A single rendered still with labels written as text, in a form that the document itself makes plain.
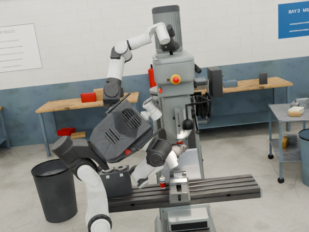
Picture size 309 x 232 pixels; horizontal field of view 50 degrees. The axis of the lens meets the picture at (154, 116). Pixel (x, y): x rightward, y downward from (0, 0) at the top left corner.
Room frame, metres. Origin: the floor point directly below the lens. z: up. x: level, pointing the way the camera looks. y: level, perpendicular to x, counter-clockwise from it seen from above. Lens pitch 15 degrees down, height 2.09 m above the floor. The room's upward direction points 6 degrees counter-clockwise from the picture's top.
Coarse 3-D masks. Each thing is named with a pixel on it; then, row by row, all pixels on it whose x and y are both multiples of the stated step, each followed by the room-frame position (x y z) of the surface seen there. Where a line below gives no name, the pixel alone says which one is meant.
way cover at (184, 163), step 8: (184, 152) 2.58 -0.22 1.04; (192, 152) 2.57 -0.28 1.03; (184, 160) 2.55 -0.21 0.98; (192, 160) 2.54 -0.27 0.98; (168, 168) 2.53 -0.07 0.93; (176, 168) 2.52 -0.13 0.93; (184, 168) 2.51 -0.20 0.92; (192, 168) 2.51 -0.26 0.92; (168, 176) 2.48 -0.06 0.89; (192, 176) 2.46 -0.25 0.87; (200, 176) 2.45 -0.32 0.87
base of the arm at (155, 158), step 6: (156, 138) 1.80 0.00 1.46; (156, 144) 1.80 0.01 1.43; (150, 150) 1.67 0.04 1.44; (156, 150) 1.67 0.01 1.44; (150, 156) 1.67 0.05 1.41; (156, 156) 1.66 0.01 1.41; (162, 156) 1.65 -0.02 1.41; (150, 162) 1.68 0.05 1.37; (156, 162) 1.66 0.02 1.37; (162, 162) 1.65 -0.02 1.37
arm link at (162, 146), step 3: (162, 141) 1.77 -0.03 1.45; (159, 144) 1.74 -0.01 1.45; (162, 144) 1.74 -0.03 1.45; (165, 144) 1.75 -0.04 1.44; (168, 144) 1.76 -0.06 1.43; (156, 147) 1.71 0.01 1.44; (159, 147) 1.70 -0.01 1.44; (162, 147) 1.71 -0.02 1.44; (165, 147) 1.72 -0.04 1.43; (168, 147) 1.74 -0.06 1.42; (159, 150) 1.68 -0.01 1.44; (162, 150) 1.69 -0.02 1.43; (165, 150) 1.70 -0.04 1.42; (168, 150) 1.73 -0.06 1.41; (165, 153) 1.68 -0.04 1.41; (168, 153) 1.72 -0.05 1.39; (165, 156) 1.67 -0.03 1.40; (150, 165) 1.73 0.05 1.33
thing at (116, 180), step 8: (112, 168) 2.26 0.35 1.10; (120, 168) 2.25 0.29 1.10; (128, 168) 2.26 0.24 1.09; (104, 176) 2.21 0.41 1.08; (112, 176) 2.21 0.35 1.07; (120, 176) 2.21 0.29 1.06; (128, 176) 2.22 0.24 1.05; (104, 184) 2.21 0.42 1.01; (112, 184) 2.21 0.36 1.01; (120, 184) 2.21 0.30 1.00; (128, 184) 2.22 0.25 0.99; (112, 192) 2.21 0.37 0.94; (120, 192) 2.21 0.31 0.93; (128, 192) 2.22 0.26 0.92
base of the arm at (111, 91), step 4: (108, 84) 1.84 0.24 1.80; (112, 84) 1.84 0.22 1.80; (116, 84) 1.85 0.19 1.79; (104, 88) 1.83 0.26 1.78; (108, 88) 1.82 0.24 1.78; (112, 88) 1.83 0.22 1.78; (116, 88) 1.83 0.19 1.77; (104, 92) 1.82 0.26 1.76; (108, 92) 1.81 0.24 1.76; (112, 92) 1.82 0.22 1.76; (116, 92) 1.82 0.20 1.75; (104, 96) 1.81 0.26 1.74; (108, 96) 1.81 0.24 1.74; (112, 96) 1.80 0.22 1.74; (116, 96) 1.81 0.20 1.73; (104, 100) 1.80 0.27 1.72; (108, 100) 1.80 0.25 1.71; (112, 100) 1.81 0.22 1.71; (116, 100) 1.81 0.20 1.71; (104, 104) 1.85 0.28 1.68; (108, 104) 1.84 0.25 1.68; (112, 104) 1.84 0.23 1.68
